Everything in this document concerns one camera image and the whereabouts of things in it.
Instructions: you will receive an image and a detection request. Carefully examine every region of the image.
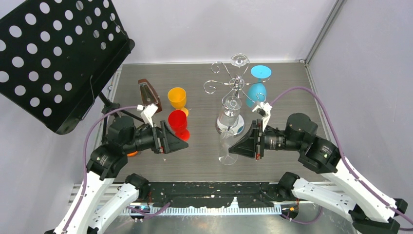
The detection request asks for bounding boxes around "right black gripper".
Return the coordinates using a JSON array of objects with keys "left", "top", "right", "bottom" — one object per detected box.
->
[{"left": 228, "top": 118, "right": 303, "bottom": 159}]

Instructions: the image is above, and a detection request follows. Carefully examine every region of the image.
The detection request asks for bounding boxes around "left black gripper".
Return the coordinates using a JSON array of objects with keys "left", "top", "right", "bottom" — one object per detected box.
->
[{"left": 125, "top": 118, "right": 189, "bottom": 152}]

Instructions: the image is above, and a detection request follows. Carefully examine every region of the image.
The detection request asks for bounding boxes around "clear wine glass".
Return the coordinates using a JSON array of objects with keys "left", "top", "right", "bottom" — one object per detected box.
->
[
  {"left": 230, "top": 53, "right": 250, "bottom": 78},
  {"left": 218, "top": 130, "right": 239, "bottom": 166},
  {"left": 217, "top": 96, "right": 242, "bottom": 128}
]

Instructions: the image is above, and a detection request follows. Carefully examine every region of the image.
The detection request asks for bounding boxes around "red wine glass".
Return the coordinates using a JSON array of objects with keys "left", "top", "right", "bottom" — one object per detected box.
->
[{"left": 168, "top": 110, "right": 190, "bottom": 141}]

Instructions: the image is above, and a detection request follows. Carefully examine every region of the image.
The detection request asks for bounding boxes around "yellow wine glass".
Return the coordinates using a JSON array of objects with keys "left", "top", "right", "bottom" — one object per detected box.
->
[{"left": 168, "top": 87, "right": 189, "bottom": 116}]

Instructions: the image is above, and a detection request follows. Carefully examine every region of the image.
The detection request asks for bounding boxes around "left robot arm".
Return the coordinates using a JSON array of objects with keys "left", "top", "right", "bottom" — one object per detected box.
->
[{"left": 48, "top": 116, "right": 188, "bottom": 234}]

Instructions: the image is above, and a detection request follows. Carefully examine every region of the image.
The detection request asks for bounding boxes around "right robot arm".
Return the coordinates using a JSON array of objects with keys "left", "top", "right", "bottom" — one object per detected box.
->
[{"left": 229, "top": 113, "right": 408, "bottom": 234}]

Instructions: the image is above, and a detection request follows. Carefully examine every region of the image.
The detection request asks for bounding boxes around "clear wine glass front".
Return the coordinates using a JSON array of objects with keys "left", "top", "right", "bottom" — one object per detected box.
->
[{"left": 217, "top": 96, "right": 242, "bottom": 128}]

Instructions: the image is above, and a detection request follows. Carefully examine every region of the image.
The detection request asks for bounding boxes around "blue wine glass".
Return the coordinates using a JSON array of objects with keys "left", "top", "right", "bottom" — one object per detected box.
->
[{"left": 246, "top": 65, "right": 272, "bottom": 108}]

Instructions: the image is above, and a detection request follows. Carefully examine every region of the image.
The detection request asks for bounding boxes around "clear wine glass back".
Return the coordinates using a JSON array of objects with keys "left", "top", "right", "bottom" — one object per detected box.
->
[{"left": 230, "top": 53, "right": 250, "bottom": 78}]

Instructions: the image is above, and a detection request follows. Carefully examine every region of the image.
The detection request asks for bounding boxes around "orange letter toy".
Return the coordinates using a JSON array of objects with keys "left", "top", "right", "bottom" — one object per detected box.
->
[{"left": 127, "top": 151, "right": 139, "bottom": 157}]

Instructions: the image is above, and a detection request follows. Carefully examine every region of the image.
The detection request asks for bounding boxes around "brown wooden metronome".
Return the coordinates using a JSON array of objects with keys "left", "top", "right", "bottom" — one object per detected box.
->
[{"left": 138, "top": 79, "right": 163, "bottom": 113}]

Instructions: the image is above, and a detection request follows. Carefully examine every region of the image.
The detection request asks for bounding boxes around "black perforated music stand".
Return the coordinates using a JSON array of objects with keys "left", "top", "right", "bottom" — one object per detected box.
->
[{"left": 0, "top": 0, "right": 135, "bottom": 135}]

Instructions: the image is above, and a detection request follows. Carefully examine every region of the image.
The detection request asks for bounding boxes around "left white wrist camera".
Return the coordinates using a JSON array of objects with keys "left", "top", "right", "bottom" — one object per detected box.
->
[{"left": 137, "top": 104, "right": 158, "bottom": 127}]

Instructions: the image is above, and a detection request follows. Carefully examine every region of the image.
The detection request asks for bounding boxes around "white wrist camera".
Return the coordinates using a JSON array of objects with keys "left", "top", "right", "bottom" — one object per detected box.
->
[
  {"left": 252, "top": 101, "right": 272, "bottom": 132},
  {"left": 137, "top": 104, "right": 158, "bottom": 127}
]

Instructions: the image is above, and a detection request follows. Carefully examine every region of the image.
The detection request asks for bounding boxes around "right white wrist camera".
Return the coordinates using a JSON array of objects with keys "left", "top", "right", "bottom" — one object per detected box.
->
[{"left": 252, "top": 101, "right": 272, "bottom": 132}]

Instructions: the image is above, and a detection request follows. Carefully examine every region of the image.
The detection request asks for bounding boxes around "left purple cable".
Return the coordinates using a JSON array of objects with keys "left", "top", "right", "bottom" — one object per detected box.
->
[{"left": 61, "top": 105, "right": 171, "bottom": 233}]

